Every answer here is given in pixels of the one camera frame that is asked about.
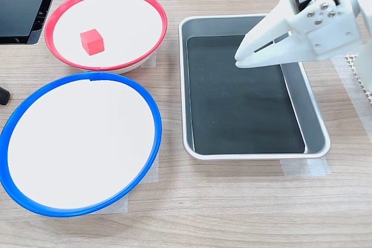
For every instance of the small red cube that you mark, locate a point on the small red cube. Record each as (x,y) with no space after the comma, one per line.
(92,41)

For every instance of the black tray mat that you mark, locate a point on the black tray mat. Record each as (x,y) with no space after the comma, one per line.
(247,108)

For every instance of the steel tray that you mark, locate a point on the steel tray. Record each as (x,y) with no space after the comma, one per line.
(316,132)

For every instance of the red-rimmed white plate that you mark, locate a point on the red-rimmed white plate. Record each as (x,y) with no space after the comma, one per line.
(122,24)

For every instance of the blue-rimmed white plate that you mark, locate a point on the blue-rimmed white plate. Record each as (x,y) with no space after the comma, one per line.
(81,143)

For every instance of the black flat device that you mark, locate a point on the black flat device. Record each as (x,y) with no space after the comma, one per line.
(23,7)

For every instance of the small black object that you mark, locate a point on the small black object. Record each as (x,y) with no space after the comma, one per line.
(4,96)

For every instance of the pale perforated base plate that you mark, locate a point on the pale perforated base plate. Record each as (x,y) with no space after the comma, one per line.
(367,95)

